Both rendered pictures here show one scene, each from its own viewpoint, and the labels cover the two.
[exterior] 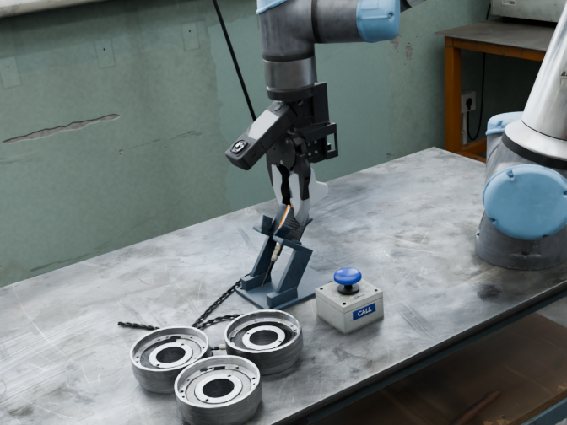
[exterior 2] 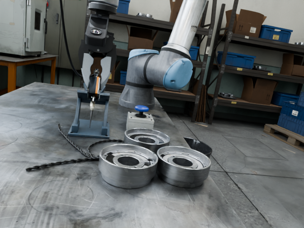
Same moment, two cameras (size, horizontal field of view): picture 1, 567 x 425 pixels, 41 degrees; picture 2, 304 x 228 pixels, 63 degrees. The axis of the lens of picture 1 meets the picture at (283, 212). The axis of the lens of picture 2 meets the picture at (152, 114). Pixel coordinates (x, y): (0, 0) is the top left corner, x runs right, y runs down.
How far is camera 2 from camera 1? 0.95 m
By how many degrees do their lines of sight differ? 66
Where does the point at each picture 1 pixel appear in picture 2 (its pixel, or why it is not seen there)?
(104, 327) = (16, 177)
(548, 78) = (186, 27)
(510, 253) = (147, 103)
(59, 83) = not seen: outside the picture
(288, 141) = (110, 35)
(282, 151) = not seen: hidden behind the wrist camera
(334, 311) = (145, 125)
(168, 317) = (55, 156)
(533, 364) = not seen: hidden behind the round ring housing
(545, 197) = (188, 71)
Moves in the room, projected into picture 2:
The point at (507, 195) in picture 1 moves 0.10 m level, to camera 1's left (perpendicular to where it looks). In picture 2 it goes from (180, 69) to (171, 69)
